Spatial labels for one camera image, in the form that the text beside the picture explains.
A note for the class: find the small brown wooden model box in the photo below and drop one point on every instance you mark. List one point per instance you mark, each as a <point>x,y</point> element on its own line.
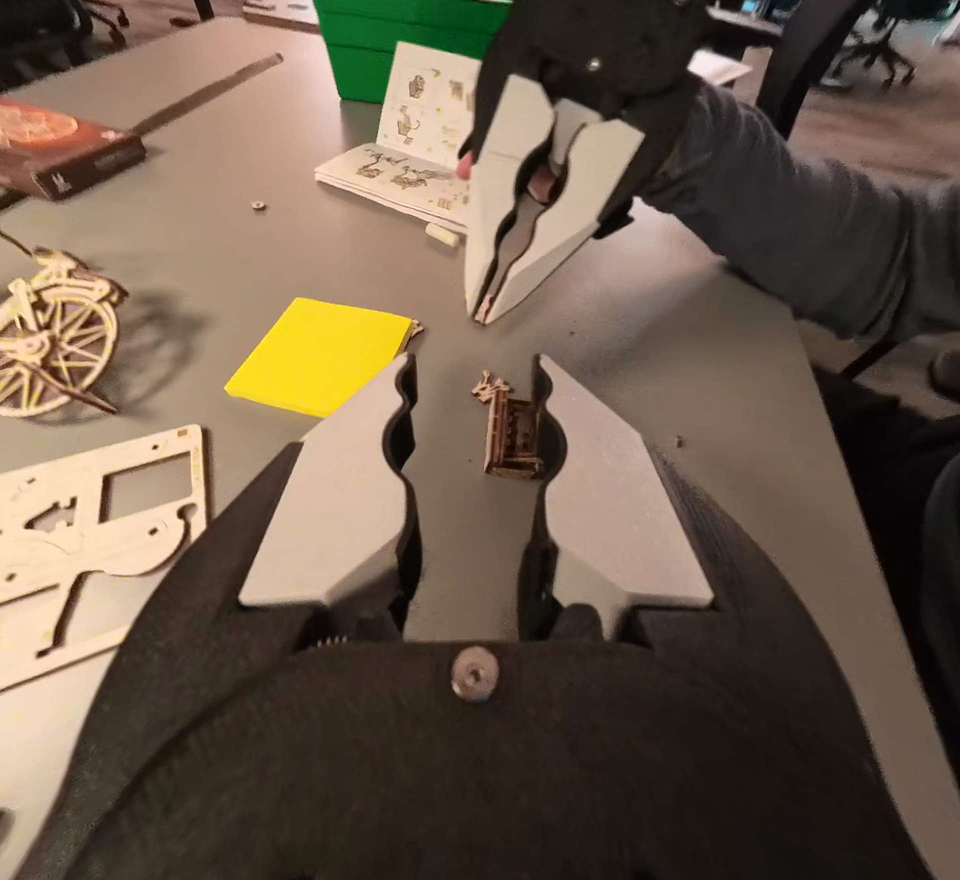
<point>517,445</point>

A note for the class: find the laser-cut wooden parts sheet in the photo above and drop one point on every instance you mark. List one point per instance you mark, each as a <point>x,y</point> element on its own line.
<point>6,826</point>
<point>75,542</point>

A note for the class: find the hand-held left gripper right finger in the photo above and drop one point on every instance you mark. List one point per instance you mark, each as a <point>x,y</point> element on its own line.
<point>622,520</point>

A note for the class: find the printed instruction booklet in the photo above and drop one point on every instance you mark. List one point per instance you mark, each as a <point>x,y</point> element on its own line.
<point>420,100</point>

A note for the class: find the pale cylindrical stick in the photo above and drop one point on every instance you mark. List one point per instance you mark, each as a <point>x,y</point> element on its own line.
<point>442,235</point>

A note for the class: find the dark flat strip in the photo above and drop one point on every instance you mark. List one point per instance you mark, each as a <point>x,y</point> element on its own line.
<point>210,92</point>

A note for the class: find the yellow sticky note pad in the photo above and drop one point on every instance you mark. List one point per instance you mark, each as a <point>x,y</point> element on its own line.
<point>322,359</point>

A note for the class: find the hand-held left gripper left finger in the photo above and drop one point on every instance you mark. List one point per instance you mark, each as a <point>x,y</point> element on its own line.
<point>330,505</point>

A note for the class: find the brown printed box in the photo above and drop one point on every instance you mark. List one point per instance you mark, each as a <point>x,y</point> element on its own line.
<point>60,145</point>

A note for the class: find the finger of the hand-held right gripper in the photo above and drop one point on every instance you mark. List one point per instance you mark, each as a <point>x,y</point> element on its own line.
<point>495,205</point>
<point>592,175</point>

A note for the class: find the person's right hand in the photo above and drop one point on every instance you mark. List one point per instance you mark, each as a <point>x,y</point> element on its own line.
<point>465,166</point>

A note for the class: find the person's dark clothing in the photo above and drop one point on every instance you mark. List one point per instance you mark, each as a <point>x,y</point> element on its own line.
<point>900,482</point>

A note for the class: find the black metal bar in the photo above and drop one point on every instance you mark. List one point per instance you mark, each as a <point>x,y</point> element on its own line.
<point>870,359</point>

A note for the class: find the green plastic bin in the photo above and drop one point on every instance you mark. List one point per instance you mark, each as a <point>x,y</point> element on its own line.
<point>390,17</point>

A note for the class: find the person's right forearm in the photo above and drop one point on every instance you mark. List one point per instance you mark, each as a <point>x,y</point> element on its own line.
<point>787,220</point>

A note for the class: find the thick black chair back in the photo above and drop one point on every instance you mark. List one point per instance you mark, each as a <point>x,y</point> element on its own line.
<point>840,17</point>

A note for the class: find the wooden wheel model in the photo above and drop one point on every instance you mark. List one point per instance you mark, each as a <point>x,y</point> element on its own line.
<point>45,340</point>

